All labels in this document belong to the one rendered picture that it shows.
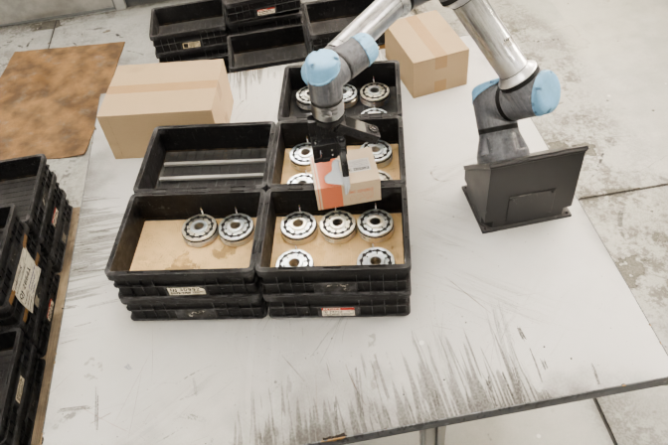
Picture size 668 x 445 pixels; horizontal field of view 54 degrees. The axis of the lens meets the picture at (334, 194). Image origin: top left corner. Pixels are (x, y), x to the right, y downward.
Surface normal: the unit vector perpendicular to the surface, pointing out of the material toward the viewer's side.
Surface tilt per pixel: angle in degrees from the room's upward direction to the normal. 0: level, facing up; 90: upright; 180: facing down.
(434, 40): 0
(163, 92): 0
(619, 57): 0
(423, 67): 90
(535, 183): 90
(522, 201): 90
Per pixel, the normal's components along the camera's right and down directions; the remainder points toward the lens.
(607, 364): -0.09, -0.69
